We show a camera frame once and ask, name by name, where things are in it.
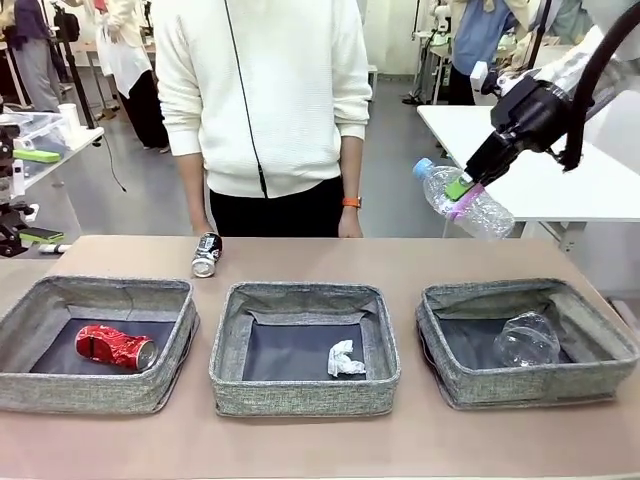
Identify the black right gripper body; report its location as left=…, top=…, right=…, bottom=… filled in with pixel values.
left=489, top=78, right=572, bottom=152

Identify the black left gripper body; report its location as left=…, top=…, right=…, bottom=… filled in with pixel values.
left=0, top=102, right=21, bottom=221

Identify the clear plastic water bottle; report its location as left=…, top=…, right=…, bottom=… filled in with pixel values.
left=412, top=157, right=516, bottom=242

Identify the crushed red soda can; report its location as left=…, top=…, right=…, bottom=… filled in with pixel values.
left=74, top=323, right=160, bottom=372

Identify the black soda can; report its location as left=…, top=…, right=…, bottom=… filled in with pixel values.
left=190, top=231, right=224, bottom=278

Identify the clear plastic cup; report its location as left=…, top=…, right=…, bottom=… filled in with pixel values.
left=492, top=310, right=562, bottom=371

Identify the white paper ball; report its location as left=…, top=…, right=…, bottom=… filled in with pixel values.
left=327, top=339, right=367, bottom=379

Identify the person's right forearm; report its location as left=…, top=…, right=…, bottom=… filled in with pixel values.
left=177, top=152, right=209, bottom=221

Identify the person's left forearm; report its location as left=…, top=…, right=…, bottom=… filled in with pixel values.
left=339, top=134, right=365, bottom=199

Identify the person's left hand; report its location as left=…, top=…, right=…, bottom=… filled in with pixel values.
left=338, top=207, right=365, bottom=240

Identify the clear plastic storage box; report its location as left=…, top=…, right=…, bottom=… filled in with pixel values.
left=0, top=112, right=70, bottom=154

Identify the white work table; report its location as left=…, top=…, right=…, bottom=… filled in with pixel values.
left=19, top=124, right=105, bottom=194

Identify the white paper cup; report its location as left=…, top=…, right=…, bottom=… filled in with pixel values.
left=56, top=103, right=80, bottom=136

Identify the white side table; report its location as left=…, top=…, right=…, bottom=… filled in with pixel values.
left=415, top=103, right=640, bottom=239

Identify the black stand pole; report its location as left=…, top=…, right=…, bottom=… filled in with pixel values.
left=524, top=0, right=551, bottom=71
left=49, top=0, right=96, bottom=130

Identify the bystander in blue shirt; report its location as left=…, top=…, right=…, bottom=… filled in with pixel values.
left=447, top=0, right=517, bottom=106

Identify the bystander in dark top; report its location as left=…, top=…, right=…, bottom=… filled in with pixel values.
left=9, top=0, right=65, bottom=114

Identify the bystander in white blouse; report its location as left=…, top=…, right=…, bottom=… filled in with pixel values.
left=94, top=0, right=171, bottom=152

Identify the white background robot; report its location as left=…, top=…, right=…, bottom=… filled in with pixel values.
left=429, top=4, right=452, bottom=47

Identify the grey fabric basket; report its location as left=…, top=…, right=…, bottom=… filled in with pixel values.
left=414, top=277, right=640, bottom=411
left=0, top=274, right=201, bottom=415
left=208, top=281, right=402, bottom=418

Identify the person in white sweater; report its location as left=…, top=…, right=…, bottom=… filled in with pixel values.
left=154, top=0, right=374, bottom=239

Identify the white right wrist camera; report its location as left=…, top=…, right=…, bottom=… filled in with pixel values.
left=469, top=60, right=507, bottom=95

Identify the thin black floor cable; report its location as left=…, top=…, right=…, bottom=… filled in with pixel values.
left=101, top=133, right=128, bottom=194

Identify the thin black hanging cord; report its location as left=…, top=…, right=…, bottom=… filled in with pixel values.
left=224, top=0, right=267, bottom=199

